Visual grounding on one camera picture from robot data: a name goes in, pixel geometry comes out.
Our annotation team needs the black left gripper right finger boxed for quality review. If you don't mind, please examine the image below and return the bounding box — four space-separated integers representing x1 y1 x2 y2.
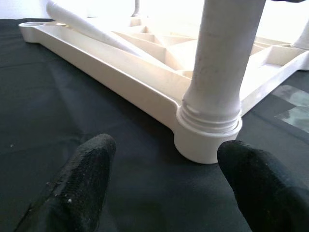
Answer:
217 141 309 232

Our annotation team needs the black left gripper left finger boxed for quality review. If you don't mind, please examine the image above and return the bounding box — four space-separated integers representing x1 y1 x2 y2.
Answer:
14 134 117 232

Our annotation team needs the white plastic table top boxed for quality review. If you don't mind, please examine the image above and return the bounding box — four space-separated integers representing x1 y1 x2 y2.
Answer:
18 9 309 165

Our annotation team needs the black tablecloth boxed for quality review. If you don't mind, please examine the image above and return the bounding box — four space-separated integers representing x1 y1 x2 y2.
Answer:
0 18 309 232

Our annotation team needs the clear adhesive tape strip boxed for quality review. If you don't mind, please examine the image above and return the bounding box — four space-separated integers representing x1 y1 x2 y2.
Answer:
274 84 309 133

